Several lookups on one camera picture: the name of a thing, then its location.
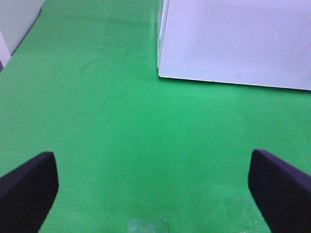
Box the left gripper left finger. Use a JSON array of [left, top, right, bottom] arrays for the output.
[[0, 152, 59, 233]]

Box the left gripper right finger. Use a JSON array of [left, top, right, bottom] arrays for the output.
[[248, 150, 311, 233]]

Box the white microwave door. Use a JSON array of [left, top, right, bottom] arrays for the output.
[[157, 0, 311, 90]]

